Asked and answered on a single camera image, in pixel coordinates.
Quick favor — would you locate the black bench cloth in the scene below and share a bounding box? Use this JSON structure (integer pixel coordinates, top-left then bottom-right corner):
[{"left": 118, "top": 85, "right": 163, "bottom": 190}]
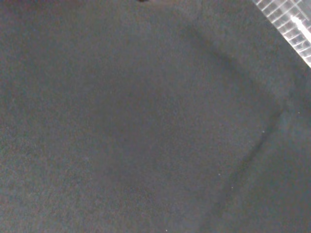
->
[{"left": 0, "top": 0, "right": 311, "bottom": 233}]

